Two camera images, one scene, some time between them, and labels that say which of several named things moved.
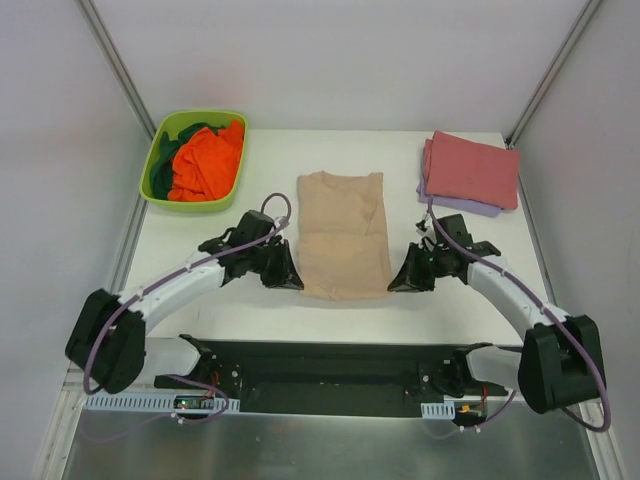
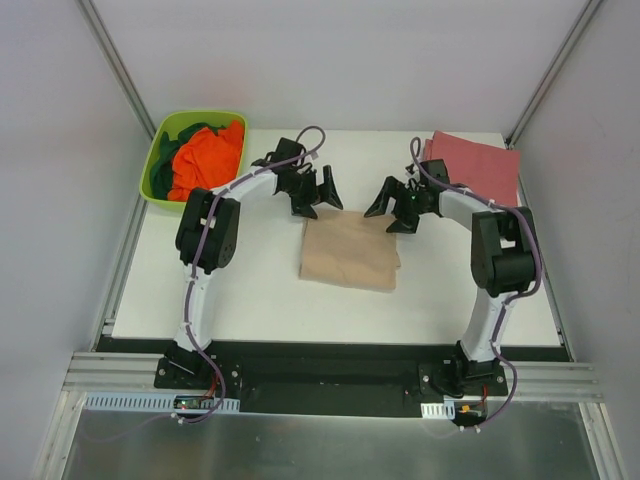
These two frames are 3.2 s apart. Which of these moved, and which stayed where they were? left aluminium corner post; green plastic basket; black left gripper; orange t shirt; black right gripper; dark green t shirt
Moved: black right gripper; black left gripper
Stayed: green plastic basket; dark green t shirt; left aluminium corner post; orange t shirt
